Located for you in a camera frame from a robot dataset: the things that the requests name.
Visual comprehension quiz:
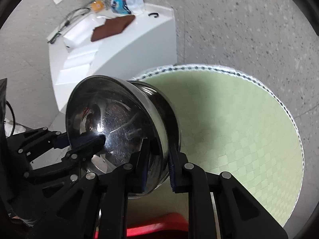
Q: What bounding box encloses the clear plastic bag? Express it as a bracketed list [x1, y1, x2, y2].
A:
[108, 0, 145, 15]

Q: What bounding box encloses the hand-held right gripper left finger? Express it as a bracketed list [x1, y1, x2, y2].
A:
[56, 137, 160, 239]

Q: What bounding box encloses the brown cloth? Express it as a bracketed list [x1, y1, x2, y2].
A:
[90, 14, 136, 43]

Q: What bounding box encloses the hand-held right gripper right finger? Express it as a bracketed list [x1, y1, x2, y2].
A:
[169, 147, 286, 239]

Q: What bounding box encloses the round green mat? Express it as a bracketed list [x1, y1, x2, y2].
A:
[133, 64, 305, 228]

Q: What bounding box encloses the white cabinet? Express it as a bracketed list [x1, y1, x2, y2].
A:
[48, 3, 178, 111]

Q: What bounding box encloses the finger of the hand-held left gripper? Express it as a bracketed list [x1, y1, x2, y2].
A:
[24, 135, 105, 188]
[7, 127, 69, 162]

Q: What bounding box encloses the orange bottle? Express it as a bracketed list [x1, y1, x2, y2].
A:
[91, 0, 104, 12]

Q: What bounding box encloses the large steel bowl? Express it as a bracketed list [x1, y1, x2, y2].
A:
[65, 75, 175, 198]

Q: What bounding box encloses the white foam block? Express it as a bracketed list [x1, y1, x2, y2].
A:
[63, 17, 106, 49]

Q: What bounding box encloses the black cable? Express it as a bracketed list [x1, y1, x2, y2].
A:
[47, 7, 92, 44]

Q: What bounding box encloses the red plastic stool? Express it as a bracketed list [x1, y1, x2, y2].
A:
[93, 212, 190, 239]

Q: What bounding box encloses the small steel bowl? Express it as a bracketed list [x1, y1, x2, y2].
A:
[127, 80, 180, 155]

